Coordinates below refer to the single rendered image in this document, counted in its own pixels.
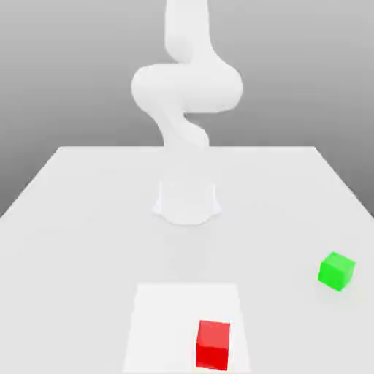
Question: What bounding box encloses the small red cube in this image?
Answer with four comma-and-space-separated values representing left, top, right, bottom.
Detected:
194, 319, 232, 372

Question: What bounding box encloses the small green cube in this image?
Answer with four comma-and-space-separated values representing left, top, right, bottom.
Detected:
317, 251, 357, 293

